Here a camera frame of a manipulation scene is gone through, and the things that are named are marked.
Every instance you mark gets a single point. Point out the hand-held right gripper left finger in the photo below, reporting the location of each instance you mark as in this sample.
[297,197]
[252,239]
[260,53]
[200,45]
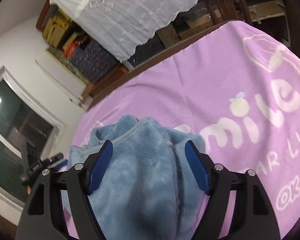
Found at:
[100,170]

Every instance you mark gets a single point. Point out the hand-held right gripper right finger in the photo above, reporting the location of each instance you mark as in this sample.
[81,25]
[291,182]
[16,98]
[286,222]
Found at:
[196,170]

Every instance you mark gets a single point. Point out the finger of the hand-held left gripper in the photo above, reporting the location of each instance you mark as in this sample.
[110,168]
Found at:
[61,165]
[56,158]

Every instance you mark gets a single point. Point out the blue fleece zip jacket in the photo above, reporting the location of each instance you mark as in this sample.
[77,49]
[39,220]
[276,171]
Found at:
[140,180]

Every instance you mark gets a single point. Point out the white framed window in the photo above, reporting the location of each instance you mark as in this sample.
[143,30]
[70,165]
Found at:
[10,135]

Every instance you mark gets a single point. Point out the pink printed blanket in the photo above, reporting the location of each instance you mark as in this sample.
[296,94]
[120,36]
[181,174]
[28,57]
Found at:
[215,92]

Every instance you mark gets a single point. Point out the brown wooden cabinet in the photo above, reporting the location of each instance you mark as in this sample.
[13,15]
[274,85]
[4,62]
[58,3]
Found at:
[107,80]

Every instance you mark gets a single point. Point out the green patterned panel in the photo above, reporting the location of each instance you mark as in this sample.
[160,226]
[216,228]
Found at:
[65,61]

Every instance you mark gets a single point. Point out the stack of blue patterned boxes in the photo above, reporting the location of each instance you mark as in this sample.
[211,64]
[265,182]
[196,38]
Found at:
[95,57]

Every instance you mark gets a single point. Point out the orange patterned boxes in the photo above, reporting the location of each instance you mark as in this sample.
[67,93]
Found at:
[76,45]

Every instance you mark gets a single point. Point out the stack of yellow boxes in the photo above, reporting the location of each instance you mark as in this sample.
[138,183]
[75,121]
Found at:
[56,31]

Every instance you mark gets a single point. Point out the brown cardboard box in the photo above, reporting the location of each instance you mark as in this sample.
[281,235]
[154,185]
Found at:
[168,36]

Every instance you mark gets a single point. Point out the white lace cloth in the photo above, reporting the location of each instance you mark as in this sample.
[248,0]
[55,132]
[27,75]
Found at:
[127,12]

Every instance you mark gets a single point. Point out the dark wooden chair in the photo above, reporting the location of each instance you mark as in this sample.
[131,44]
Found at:
[225,5]

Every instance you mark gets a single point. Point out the cluttered wooden bench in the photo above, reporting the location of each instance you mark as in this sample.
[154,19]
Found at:
[262,0]

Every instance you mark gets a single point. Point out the white board on wall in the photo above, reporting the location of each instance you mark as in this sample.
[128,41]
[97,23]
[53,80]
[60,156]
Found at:
[62,80]

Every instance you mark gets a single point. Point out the wooden bed frame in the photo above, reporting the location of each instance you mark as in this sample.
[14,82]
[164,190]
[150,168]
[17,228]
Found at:
[140,68]

